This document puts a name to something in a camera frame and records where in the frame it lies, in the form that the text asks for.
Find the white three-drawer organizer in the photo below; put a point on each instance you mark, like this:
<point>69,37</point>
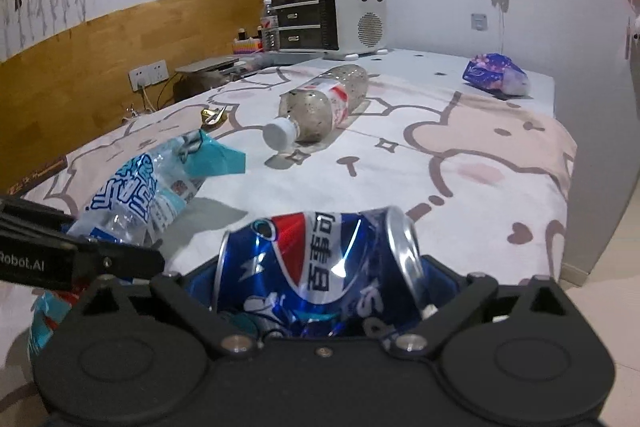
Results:
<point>307,24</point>

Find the clear plastic bottle white cap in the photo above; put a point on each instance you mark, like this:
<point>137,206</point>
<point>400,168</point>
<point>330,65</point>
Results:
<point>309,113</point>

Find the white wall power socket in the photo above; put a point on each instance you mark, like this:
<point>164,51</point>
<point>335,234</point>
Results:
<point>148,75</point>

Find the upright water bottle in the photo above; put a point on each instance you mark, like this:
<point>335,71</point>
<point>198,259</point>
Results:
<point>270,28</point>

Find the purple tissue pack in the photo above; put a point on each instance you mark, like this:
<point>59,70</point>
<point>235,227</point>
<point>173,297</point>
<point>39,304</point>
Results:
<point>494,72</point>

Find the bear pattern tablecloth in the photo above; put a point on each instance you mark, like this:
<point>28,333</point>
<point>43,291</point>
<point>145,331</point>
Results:
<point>485,181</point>

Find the white wall switch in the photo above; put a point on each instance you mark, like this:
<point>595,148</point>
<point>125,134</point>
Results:
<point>479,22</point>

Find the grey laptop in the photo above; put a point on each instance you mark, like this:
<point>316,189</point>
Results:
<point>211,63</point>

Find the gold foil wrapper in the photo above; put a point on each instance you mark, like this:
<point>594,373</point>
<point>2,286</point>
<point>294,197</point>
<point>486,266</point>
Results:
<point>213,117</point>

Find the colourful small box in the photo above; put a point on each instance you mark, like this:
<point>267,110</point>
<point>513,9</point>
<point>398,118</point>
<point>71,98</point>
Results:
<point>244,44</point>

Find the white space heater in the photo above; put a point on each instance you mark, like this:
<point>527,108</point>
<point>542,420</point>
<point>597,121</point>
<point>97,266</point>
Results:
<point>352,27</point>

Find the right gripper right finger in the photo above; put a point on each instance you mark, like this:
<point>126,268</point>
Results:
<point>453,302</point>

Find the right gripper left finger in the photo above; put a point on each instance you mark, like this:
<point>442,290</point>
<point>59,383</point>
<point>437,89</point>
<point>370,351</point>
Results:
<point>219,338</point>

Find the crushed blue Pepsi can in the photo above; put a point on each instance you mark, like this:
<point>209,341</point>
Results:
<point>315,274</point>

